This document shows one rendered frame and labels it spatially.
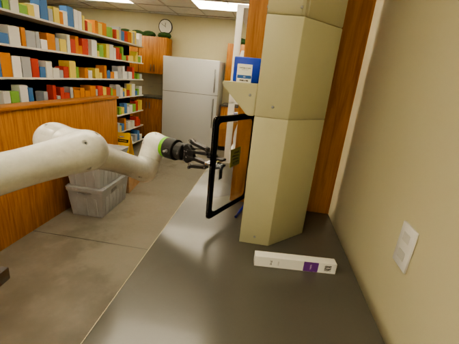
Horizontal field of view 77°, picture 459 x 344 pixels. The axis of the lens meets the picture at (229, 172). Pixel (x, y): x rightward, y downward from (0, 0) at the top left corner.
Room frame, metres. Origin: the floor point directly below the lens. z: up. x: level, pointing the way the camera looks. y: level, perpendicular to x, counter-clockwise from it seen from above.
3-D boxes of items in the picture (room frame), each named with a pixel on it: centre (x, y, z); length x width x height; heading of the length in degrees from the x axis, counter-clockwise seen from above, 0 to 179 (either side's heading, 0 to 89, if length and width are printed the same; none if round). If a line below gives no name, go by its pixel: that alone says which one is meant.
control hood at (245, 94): (1.11, -0.02, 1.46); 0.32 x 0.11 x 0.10; 174
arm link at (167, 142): (1.22, 0.26, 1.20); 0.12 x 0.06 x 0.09; 149
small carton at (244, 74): (1.06, -0.02, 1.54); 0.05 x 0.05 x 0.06; 2
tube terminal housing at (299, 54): (1.09, -0.20, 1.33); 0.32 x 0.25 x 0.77; 174
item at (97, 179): (2.93, 1.41, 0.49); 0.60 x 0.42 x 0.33; 174
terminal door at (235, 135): (1.12, -0.01, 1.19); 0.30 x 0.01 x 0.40; 149
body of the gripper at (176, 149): (1.19, 0.19, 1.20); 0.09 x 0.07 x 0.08; 59
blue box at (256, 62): (1.20, -0.03, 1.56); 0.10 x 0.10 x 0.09; 84
